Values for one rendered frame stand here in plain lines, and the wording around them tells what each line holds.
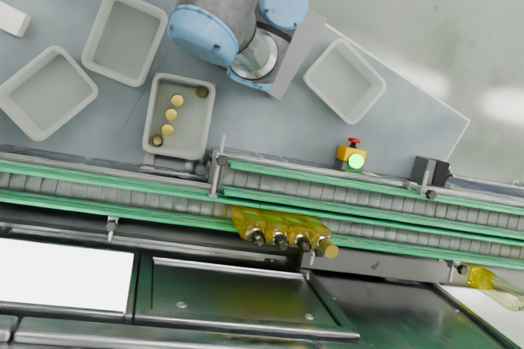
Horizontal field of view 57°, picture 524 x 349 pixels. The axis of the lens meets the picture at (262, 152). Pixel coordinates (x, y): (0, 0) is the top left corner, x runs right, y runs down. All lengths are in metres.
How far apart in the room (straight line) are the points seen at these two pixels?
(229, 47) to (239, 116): 0.73
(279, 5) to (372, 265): 0.84
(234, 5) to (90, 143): 0.83
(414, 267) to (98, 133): 1.05
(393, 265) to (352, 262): 0.14
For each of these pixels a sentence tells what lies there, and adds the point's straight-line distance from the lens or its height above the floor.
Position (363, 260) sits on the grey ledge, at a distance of 1.56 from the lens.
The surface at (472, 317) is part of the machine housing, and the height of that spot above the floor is 1.09.
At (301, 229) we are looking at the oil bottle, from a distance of 1.24.
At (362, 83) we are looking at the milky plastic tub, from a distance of 1.58.
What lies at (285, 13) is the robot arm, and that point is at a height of 1.09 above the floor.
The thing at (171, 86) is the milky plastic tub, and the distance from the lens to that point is 1.44.
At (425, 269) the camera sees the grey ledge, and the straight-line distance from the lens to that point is 1.67.
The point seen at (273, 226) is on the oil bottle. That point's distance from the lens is 1.21.
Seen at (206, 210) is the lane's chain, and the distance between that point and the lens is 1.39.
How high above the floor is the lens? 2.21
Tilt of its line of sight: 75 degrees down
